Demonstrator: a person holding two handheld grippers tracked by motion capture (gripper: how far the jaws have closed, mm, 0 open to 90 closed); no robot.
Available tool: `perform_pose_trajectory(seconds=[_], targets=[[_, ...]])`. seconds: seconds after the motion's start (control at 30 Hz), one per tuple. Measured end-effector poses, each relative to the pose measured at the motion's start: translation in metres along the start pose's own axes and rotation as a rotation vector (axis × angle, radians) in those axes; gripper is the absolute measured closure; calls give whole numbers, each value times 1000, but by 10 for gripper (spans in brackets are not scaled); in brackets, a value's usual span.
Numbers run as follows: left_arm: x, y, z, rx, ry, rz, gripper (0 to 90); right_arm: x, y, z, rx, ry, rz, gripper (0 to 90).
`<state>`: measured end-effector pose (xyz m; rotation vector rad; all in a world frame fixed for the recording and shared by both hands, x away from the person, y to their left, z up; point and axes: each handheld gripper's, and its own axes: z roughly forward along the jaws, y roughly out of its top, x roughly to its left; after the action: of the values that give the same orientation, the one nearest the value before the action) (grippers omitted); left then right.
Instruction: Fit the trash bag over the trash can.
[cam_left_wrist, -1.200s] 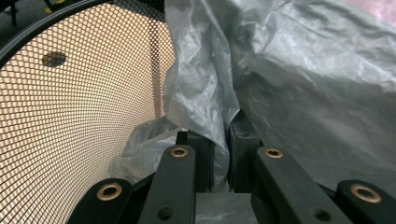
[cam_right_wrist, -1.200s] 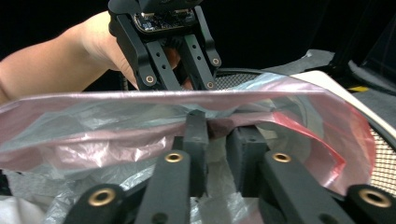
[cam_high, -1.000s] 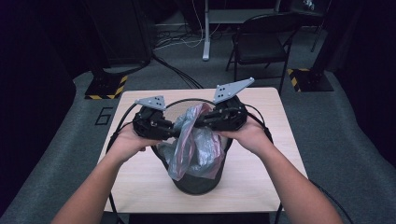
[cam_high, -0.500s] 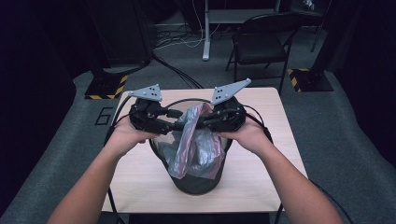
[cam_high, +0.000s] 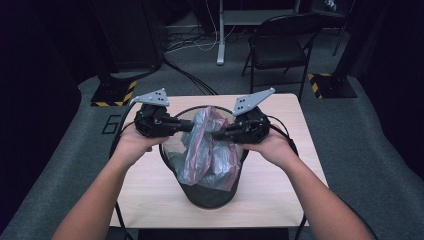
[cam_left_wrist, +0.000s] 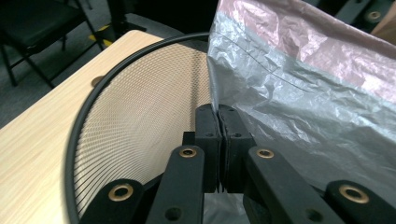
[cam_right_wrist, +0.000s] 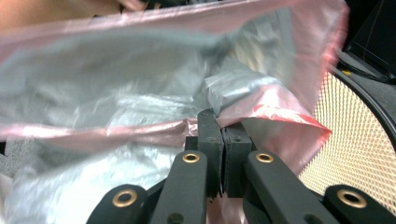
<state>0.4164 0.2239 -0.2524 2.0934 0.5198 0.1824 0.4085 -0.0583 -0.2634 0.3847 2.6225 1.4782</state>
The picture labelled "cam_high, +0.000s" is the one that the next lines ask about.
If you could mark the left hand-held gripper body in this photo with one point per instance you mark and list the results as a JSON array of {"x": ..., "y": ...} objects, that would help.
[{"x": 150, "y": 121}]

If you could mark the grey plastic bin bag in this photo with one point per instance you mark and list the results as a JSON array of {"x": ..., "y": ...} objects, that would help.
[{"x": 206, "y": 156}]

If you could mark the person's right hand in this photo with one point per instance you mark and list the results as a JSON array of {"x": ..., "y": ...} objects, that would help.
[{"x": 275, "y": 150}]

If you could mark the black yellow striped base plate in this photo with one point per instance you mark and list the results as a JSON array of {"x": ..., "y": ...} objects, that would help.
[
  {"x": 111, "y": 95},
  {"x": 333, "y": 88}
]

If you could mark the black stand post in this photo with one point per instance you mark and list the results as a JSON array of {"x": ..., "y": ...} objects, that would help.
[
  {"x": 343, "y": 63},
  {"x": 105, "y": 66}
]

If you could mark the person's left hand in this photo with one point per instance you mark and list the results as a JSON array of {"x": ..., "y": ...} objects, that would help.
[{"x": 133, "y": 146}]

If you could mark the black mesh wastebasket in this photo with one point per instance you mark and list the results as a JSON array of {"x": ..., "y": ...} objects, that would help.
[{"x": 210, "y": 198}]

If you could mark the white desk frame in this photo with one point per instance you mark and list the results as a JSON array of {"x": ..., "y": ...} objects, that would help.
[{"x": 221, "y": 40}]

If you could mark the black folding chair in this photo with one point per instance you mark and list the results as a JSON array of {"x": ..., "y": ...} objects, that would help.
[{"x": 278, "y": 50}]

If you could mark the black cabinet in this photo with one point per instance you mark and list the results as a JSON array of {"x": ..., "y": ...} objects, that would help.
[{"x": 136, "y": 36}]

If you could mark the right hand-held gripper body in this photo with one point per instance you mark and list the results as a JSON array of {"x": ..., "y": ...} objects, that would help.
[{"x": 256, "y": 128}]

